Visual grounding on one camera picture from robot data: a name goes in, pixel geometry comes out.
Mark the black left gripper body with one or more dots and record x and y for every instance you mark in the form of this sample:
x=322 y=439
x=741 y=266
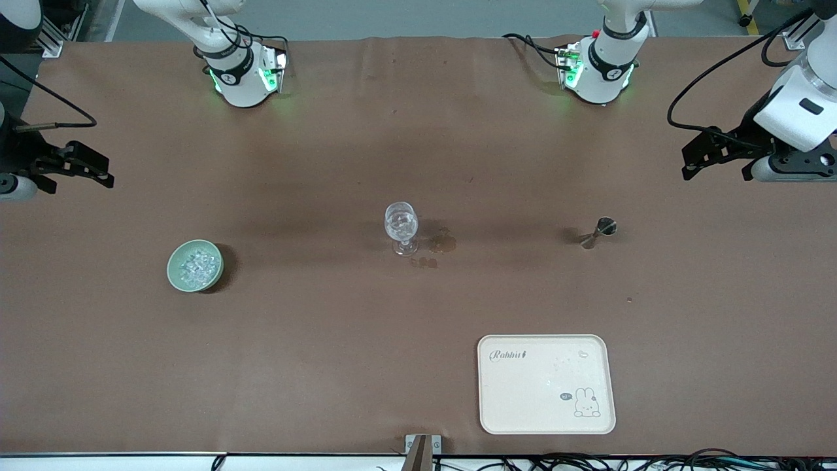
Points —
x=747 y=138

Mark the clear ice cubes pile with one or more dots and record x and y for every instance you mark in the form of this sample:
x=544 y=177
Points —
x=198 y=267

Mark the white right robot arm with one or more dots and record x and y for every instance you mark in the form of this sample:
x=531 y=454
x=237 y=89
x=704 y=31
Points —
x=239 y=82

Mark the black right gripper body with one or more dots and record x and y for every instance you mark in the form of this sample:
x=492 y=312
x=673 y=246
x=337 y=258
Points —
x=14 y=152

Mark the clear stemmed wine glass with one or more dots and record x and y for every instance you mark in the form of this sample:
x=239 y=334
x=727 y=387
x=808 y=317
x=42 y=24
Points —
x=401 y=226

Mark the cream rabbit print tray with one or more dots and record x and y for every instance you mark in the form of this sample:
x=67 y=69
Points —
x=523 y=392

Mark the aluminium frame profile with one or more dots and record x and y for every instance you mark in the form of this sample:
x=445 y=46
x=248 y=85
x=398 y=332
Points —
x=799 y=36
x=55 y=36

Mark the black caster wheel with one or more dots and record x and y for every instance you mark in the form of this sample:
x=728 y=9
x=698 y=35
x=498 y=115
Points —
x=745 y=20

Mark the steel double jigger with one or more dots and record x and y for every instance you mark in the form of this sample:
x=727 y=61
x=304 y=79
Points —
x=605 y=227

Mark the brown table mat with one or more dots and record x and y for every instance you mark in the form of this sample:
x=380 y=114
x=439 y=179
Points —
x=327 y=163

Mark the grey metal table bracket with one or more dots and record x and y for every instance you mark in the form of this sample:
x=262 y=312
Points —
x=423 y=451

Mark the green ceramic bowl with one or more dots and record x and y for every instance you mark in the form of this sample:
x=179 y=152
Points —
x=173 y=271

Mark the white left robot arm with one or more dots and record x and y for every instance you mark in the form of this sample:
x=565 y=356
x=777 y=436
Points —
x=608 y=78

